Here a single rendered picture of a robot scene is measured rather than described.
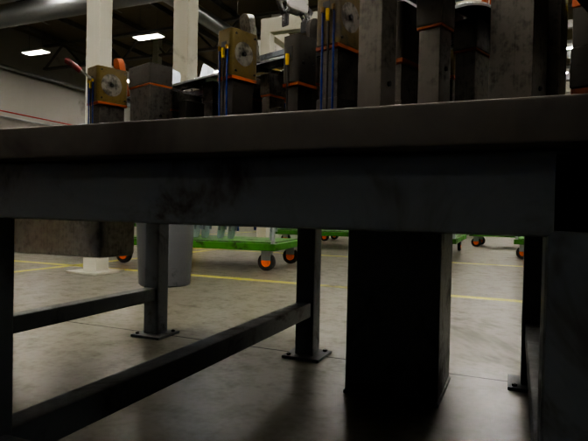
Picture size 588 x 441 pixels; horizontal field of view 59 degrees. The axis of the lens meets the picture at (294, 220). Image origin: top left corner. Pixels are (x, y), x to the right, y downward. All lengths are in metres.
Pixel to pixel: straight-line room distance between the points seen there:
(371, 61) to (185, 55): 8.52
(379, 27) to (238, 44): 0.60
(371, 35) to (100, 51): 4.50
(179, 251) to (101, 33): 2.21
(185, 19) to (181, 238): 5.93
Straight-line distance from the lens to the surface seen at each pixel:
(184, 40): 9.39
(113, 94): 1.88
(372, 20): 0.84
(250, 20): 1.43
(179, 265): 4.11
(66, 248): 1.14
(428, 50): 0.99
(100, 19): 5.30
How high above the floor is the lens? 0.60
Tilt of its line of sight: 1 degrees down
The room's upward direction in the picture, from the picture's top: 1 degrees clockwise
